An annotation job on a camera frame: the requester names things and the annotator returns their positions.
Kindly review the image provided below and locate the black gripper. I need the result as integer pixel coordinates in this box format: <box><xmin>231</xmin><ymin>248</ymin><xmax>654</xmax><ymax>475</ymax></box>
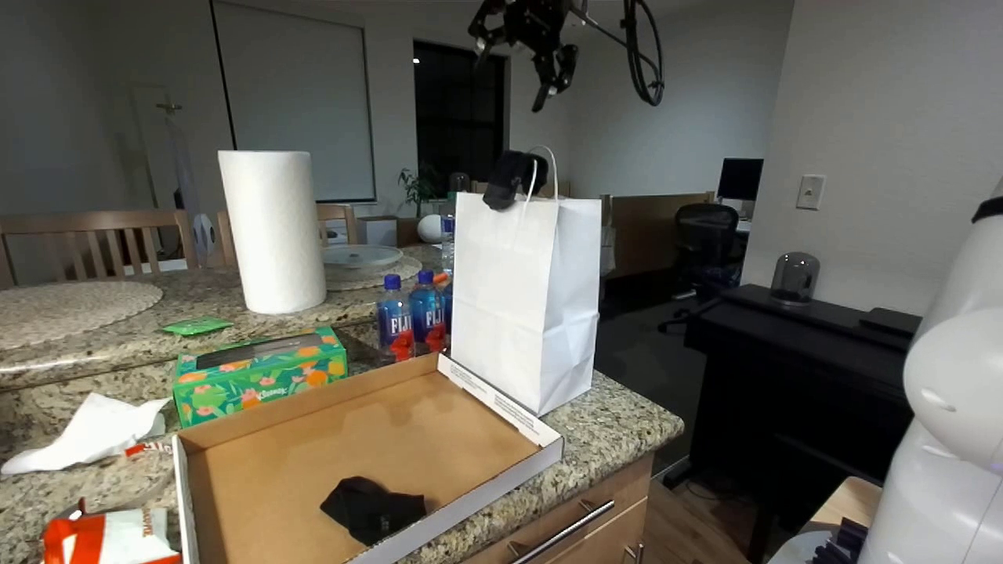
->
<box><xmin>467</xmin><ymin>0</ymin><xmax>578</xmax><ymax>112</ymax></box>

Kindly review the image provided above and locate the white paper bag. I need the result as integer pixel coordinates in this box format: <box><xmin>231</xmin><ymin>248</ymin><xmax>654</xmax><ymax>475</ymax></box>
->
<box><xmin>451</xmin><ymin>157</ymin><xmax>601</xmax><ymax>413</ymax></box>

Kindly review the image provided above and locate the black socks pile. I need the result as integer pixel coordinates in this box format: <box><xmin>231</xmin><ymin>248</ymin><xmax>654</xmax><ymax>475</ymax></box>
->
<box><xmin>319</xmin><ymin>475</ymin><xmax>427</xmax><ymax>544</ymax></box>

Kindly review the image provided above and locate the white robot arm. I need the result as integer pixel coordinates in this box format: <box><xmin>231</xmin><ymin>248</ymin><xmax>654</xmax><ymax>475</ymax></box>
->
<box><xmin>744</xmin><ymin>0</ymin><xmax>1003</xmax><ymax>564</ymax></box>

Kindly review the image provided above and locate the computer monitor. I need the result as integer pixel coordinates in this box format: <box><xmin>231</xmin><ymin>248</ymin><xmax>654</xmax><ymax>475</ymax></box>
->
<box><xmin>719</xmin><ymin>157</ymin><xmax>762</xmax><ymax>201</ymax></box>

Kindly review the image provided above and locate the black office chair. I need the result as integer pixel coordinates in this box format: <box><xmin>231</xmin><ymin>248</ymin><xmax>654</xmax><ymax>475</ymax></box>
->
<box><xmin>663</xmin><ymin>204</ymin><xmax>740</xmax><ymax>331</ymax></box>

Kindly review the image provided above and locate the water bottle middle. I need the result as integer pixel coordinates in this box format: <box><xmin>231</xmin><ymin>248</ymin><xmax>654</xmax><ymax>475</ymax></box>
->
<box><xmin>412</xmin><ymin>269</ymin><xmax>446</xmax><ymax>350</ymax></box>

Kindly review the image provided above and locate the water bottle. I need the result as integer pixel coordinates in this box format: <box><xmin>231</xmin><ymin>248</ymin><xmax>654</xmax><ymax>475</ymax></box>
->
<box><xmin>412</xmin><ymin>269</ymin><xmax>446</xmax><ymax>350</ymax></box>
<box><xmin>378</xmin><ymin>272</ymin><xmax>413</xmax><ymax>360</ymax></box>

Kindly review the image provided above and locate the glass plate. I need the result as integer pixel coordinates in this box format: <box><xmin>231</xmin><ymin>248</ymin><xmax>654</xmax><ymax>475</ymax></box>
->
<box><xmin>322</xmin><ymin>245</ymin><xmax>402</xmax><ymax>272</ymax></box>

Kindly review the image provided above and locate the water bottle left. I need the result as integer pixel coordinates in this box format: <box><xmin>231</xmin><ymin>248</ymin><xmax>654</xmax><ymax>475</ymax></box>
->
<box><xmin>378</xmin><ymin>272</ymin><xmax>413</xmax><ymax>360</ymax></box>

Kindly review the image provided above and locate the white paper towel roll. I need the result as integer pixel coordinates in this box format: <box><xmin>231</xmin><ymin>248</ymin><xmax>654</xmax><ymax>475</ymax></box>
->
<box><xmin>218</xmin><ymin>150</ymin><xmax>327</xmax><ymax>313</ymax></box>

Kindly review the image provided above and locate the green sponge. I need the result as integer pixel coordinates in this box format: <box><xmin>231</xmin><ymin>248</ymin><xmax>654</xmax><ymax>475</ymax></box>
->
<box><xmin>163</xmin><ymin>316</ymin><xmax>228</xmax><ymax>339</ymax></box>

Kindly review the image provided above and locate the cardboard tray box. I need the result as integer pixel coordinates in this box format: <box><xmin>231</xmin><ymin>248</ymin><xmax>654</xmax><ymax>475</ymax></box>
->
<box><xmin>174</xmin><ymin>355</ymin><xmax>563</xmax><ymax>564</ymax></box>

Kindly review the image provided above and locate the green tissue box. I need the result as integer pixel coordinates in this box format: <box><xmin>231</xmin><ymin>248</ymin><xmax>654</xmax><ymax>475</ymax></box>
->
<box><xmin>174</xmin><ymin>326</ymin><xmax>351</xmax><ymax>425</ymax></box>

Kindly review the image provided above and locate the wooden chair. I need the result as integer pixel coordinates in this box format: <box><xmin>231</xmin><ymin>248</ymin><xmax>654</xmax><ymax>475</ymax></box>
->
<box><xmin>0</xmin><ymin>210</ymin><xmax>198</xmax><ymax>284</ymax></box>

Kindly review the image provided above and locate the round woven placemat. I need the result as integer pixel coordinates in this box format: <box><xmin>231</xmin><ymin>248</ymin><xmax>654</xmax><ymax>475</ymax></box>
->
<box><xmin>0</xmin><ymin>279</ymin><xmax>163</xmax><ymax>350</ymax></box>

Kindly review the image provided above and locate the crumpled white napkin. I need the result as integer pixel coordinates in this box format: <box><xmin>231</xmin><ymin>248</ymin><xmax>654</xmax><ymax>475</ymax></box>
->
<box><xmin>4</xmin><ymin>391</ymin><xmax>168</xmax><ymax>472</ymax></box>

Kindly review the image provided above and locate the orange white wrapper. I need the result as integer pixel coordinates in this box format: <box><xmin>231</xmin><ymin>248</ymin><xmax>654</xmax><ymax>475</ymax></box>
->
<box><xmin>41</xmin><ymin>504</ymin><xmax>181</xmax><ymax>564</ymax></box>

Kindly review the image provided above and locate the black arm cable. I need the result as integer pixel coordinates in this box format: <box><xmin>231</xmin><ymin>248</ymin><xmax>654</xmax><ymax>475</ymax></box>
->
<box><xmin>567</xmin><ymin>0</ymin><xmax>667</xmax><ymax>111</ymax></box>

